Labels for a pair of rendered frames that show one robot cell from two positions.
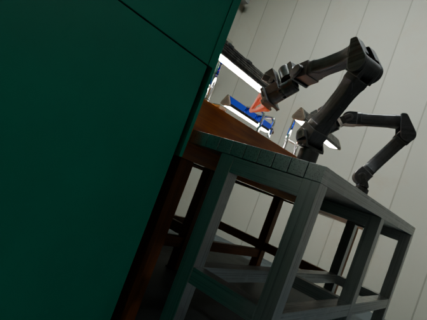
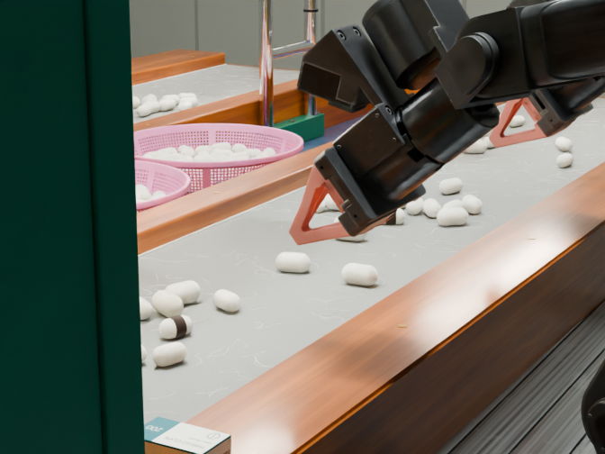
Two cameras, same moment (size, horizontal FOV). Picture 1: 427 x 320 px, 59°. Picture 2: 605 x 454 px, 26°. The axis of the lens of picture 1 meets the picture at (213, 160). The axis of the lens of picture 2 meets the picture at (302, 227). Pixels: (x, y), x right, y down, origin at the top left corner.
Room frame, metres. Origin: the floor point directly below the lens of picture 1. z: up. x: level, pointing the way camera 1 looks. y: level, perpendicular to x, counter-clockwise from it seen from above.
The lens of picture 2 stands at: (0.44, 0.12, 1.15)
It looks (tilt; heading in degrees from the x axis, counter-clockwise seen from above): 16 degrees down; 350
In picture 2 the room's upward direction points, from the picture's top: straight up
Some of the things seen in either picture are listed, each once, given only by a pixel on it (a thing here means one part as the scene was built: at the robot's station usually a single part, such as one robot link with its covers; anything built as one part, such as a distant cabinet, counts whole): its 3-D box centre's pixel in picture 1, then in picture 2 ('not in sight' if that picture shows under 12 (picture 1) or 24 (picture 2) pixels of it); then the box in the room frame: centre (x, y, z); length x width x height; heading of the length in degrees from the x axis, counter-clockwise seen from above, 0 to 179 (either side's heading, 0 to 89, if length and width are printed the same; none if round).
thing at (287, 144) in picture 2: not in sight; (210, 174); (2.25, -0.08, 0.72); 0.27 x 0.27 x 0.10
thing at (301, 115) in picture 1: (319, 130); not in sight; (2.39, -0.56, 1.08); 0.62 x 0.08 x 0.07; 140
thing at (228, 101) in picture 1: (250, 115); not in sight; (2.75, -0.14, 1.08); 0.62 x 0.08 x 0.07; 140
